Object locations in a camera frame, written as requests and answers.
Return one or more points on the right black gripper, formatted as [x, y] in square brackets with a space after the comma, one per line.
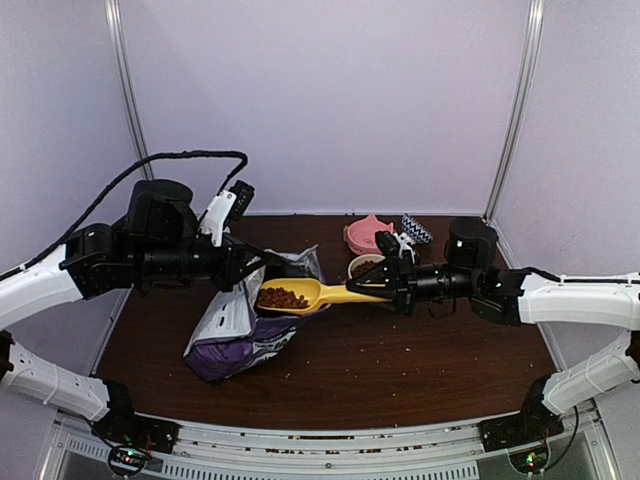
[404, 290]

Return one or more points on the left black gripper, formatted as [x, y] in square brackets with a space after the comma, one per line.
[231, 269]

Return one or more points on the yellow plastic food scoop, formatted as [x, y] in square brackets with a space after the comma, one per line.
[319, 295]

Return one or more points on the purple pet food bag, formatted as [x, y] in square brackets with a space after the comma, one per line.
[233, 335]

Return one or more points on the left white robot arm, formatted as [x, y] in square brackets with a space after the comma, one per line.
[158, 243]

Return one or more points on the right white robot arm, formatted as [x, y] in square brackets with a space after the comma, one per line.
[502, 296]

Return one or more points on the cream cat-ear pet bowl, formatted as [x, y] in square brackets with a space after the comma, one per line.
[361, 258]

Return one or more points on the pink cat-ear pet bowl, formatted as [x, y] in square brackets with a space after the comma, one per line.
[360, 234]

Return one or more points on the brown kibble in cream bowl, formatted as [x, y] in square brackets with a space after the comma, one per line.
[363, 268]

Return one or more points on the brown kibble in scoop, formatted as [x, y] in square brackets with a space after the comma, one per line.
[281, 298]

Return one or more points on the blue white patterned bowl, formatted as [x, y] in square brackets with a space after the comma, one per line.
[414, 232]

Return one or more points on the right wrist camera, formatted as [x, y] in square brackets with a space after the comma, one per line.
[394, 245]

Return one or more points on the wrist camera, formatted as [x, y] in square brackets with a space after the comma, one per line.
[226, 206]
[394, 245]

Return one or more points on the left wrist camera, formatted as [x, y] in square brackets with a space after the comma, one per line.
[226, 206]

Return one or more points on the front aluminium frame rail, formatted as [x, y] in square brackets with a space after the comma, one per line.
[454, 450]

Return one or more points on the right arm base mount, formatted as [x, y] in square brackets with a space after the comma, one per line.
[520, 440]

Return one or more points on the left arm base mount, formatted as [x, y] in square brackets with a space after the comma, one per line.
[132, 448]

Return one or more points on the left aluminium corner post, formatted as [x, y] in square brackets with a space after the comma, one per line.
[117, 36]

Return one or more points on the aluminium corner post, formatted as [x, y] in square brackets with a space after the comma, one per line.
[529, 58]
[117, 36]

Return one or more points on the right aluminium corner post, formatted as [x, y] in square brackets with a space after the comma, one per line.
[529, 58]

